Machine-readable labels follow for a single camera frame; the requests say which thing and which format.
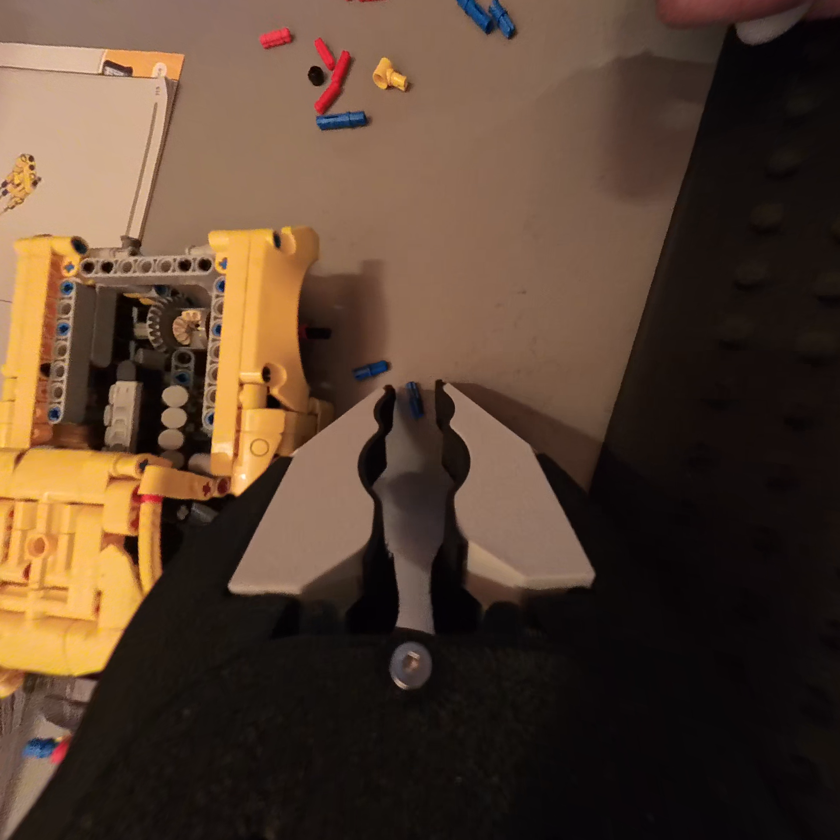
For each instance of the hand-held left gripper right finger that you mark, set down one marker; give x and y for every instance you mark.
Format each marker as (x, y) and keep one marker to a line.
(525, 525)

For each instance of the black studded baseplate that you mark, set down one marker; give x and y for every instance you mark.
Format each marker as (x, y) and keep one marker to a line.
(754, 394)

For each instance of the grey desk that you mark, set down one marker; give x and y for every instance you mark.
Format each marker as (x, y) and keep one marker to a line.
(492, 229)

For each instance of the person's right hand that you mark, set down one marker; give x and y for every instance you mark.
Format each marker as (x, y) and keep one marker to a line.
(695, 10)

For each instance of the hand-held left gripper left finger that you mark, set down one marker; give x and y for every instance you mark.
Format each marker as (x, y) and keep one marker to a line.
(295, 525)

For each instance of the yellow toy brick car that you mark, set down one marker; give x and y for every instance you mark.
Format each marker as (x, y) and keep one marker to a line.
(262, 328)

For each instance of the instruction booklet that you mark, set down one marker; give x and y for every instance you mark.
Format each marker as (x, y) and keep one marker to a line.
(65, 144)

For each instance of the scatter of small coloured pins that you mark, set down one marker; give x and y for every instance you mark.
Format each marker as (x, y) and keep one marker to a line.
(338, 72)

